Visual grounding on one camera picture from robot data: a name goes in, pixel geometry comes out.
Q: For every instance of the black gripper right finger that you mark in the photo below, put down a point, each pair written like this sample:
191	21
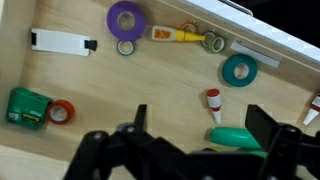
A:
290	153

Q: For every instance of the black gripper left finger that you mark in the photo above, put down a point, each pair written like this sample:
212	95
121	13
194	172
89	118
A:
133	156

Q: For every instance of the teal green tape roll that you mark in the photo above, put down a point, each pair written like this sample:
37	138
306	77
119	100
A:
230	75

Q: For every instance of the small red tape roll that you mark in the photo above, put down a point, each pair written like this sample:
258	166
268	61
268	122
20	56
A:
70	111

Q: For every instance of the small blue tape roll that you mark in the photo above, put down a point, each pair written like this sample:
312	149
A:
117	47

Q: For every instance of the green Scotch tape box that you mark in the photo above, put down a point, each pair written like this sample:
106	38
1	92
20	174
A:
25	106

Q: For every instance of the small light green tape roll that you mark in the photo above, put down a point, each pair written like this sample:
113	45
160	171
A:
217	51

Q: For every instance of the purple tape roll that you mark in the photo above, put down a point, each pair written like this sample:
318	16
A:
113	26

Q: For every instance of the small red white glue tube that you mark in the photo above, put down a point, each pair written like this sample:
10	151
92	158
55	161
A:
214	100
310	116

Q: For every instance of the green glue bottle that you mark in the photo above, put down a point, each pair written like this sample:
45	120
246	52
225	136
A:
233	136

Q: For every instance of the white plastic strip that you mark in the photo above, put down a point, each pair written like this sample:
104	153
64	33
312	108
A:
255	54

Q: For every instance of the yellow super glue bottle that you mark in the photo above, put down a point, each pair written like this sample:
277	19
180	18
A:
163	34

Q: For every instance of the white tag with black ends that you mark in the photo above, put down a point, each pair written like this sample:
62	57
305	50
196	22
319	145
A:
60	41

